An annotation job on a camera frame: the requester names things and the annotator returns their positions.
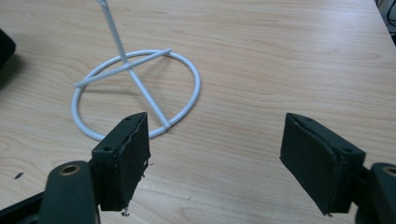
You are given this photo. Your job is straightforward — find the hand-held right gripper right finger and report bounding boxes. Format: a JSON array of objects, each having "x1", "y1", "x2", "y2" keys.
[{"x1": 279, "y1": 112, "x2": 367, "y2": 217}]

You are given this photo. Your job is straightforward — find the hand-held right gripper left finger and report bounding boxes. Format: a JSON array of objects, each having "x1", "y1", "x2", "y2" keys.
[{"x1": 90, "y1": 111, "x2": 151, "y2": 212}]

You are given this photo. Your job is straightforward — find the black object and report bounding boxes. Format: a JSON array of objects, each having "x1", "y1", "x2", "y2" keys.
[{"x1": 0, "y1": 28, "x2": 17, "y2": 71}]

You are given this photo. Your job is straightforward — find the white wire stand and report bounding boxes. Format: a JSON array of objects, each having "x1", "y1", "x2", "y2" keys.
[{"x1": 71, "y1": 0, "x2": 202, "y2": 142}]

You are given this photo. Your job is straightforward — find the black cables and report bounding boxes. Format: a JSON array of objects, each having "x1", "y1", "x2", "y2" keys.
[{"x1": 375, "y1": 0, "x2": 396, "y2": 40}]

